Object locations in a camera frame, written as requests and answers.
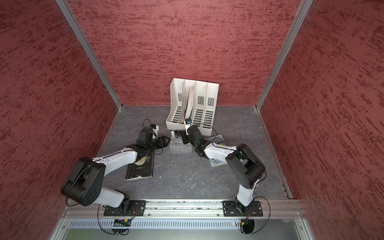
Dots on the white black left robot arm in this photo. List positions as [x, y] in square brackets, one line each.
[84, 184]

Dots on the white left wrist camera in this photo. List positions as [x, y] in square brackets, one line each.
[155, 128]

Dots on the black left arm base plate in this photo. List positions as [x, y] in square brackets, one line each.
[131, 208]

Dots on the white perforated file organizer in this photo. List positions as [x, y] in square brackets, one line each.
[205, 102]

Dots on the white ventilated cable duct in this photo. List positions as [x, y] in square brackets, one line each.
[141, 224]

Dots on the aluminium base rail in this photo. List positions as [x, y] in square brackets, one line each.
[193, 209]

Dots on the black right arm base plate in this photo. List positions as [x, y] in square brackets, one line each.
[235, 209]

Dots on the black Moon and Sixpence book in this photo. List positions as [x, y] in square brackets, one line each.
[142, 169]

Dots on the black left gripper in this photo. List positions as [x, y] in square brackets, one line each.
[162, 141]

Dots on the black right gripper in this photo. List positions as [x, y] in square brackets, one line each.
[187, 141]

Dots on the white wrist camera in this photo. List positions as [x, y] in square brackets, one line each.
[155, 128]
[188, 123]

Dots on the book standing in file organizer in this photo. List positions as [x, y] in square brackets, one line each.
[186, 97]

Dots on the aluminium corner post left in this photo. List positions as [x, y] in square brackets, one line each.
[80, 35]

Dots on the clear acrylic lipstick organizer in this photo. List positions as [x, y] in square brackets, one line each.
[179, 146]

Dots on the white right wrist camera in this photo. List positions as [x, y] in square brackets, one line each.
[188, 123]

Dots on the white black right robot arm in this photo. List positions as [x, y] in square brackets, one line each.
[244, 164]

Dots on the aluminium corner post right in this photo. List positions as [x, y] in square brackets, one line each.
[291, 35]

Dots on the blue storey treehouse book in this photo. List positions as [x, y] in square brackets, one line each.
[219, 140]

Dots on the aluminium corner post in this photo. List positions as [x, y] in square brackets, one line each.
[291, 35]
[80, 35]

